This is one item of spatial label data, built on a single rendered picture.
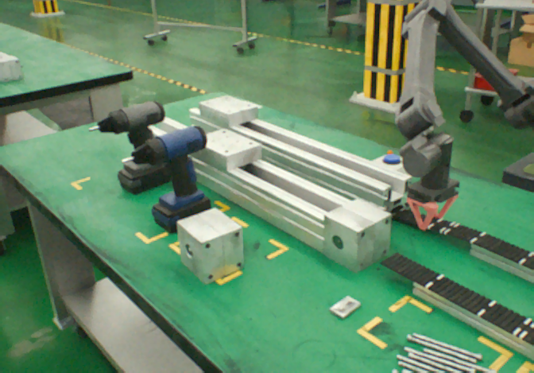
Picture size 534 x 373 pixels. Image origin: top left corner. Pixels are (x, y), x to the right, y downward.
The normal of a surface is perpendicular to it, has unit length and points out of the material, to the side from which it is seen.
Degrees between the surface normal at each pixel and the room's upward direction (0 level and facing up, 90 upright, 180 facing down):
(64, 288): 90
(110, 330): 0
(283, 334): 0
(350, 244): 90
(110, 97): 90
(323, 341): 0
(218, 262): 90
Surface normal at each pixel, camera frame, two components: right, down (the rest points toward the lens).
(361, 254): 0.64, 0.30
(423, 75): 0.47, -0.47
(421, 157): -0.65, 0.33
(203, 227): -0.04, -0.91
